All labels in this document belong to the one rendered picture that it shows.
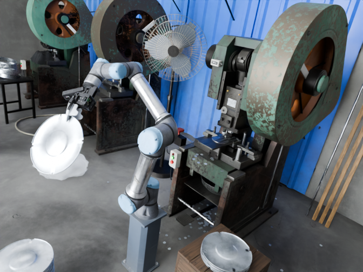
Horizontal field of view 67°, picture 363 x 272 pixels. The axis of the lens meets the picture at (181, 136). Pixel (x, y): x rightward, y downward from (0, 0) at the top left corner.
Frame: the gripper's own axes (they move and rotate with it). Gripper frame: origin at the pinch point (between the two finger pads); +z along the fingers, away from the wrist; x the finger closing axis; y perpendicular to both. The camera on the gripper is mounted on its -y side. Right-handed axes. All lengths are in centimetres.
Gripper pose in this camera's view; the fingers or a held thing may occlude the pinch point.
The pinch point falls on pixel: (67, 119)
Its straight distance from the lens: 140.3
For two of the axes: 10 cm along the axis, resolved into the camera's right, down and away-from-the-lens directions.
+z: -3.5, 8.7, -3.4
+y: 9.2, 2.6, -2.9
